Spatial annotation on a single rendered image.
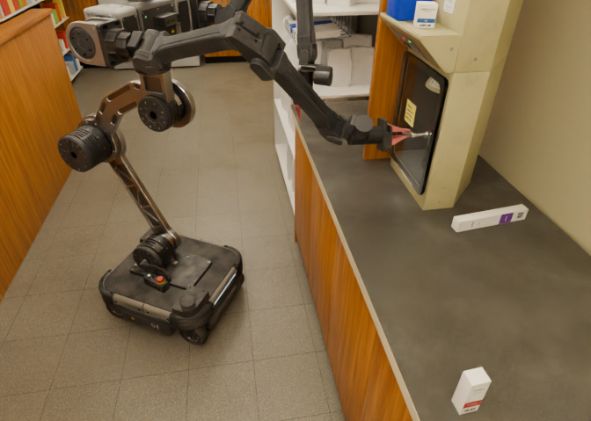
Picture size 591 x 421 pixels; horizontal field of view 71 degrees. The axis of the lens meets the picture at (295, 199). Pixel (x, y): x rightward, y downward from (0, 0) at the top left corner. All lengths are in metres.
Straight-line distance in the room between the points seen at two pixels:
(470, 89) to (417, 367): 0.77
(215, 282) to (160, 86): 1.00
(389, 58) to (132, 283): 1.59
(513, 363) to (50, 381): 1.93
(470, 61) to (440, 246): 0.54
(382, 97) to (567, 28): 0.60
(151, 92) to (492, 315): 1.35
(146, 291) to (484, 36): 1.78
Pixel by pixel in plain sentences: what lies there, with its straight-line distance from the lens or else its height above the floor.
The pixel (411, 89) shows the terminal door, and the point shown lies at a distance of 1.48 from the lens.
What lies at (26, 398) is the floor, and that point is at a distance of 2.34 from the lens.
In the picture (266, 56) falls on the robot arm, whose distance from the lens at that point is 1.06.
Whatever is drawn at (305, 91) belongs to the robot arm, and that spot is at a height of 1.36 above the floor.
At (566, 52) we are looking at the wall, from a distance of 1.60.
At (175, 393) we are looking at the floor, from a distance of 2.11.
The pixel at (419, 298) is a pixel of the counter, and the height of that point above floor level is 0.94.
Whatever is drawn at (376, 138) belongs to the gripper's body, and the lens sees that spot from 1.34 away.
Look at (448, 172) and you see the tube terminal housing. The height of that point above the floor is 1.08.
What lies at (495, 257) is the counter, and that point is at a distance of 1.36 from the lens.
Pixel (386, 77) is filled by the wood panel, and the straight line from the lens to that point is 1.60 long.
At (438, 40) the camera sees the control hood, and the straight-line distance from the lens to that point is 1.21.
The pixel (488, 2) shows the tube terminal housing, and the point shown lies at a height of 1.59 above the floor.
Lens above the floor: 1.77
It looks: 35 degrees down
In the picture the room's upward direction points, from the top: 1 degrees clockwise
